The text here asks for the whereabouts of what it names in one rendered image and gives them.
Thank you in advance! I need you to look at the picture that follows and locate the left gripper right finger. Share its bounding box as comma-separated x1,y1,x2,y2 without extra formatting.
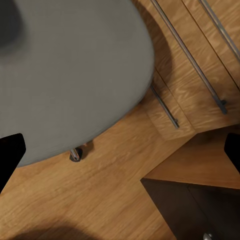
224,133,240,173

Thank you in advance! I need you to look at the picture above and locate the swivel chair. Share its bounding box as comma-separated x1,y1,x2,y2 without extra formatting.
0,0,156,168

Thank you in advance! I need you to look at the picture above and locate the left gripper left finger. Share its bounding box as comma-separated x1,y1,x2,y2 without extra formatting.
0,133,26,193

